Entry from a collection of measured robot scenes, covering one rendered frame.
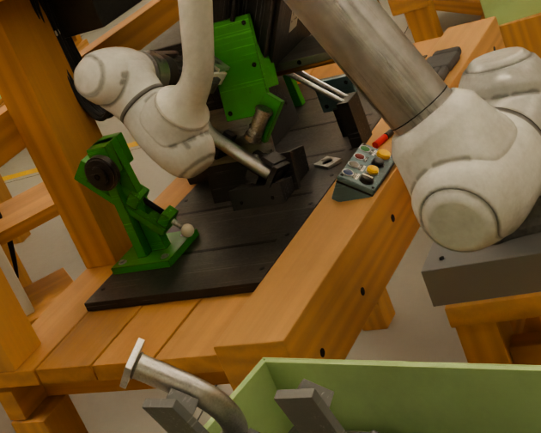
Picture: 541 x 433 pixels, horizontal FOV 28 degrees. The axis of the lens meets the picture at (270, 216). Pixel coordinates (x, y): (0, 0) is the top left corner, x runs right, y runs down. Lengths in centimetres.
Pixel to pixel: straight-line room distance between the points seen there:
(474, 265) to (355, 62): 40
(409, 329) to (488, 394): 205
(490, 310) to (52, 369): 82
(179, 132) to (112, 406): 201
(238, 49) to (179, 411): 123
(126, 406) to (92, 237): 144
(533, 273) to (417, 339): 170
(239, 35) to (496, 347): 89
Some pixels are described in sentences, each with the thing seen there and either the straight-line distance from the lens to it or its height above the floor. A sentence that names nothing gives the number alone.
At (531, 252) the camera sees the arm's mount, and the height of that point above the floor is 92.
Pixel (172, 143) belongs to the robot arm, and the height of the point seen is 119.
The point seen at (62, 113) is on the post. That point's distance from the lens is 231.
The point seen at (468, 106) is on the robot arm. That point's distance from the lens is 152.
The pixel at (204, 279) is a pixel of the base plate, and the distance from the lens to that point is 206.
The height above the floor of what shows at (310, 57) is 113.
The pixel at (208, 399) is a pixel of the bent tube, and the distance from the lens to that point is 122.
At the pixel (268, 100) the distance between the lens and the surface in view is 226.
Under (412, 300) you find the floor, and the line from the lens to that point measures 361.
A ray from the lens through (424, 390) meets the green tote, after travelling 145.
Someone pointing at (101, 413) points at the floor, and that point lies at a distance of 376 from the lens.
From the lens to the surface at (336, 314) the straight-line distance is 190.
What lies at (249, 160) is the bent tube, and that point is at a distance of 227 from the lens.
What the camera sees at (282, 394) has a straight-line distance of 110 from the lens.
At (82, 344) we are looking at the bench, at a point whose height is 88.
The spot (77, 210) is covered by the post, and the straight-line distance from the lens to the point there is 235.
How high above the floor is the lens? 171
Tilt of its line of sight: 21 degrees down
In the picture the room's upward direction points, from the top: 23 degrees counter-clockwise
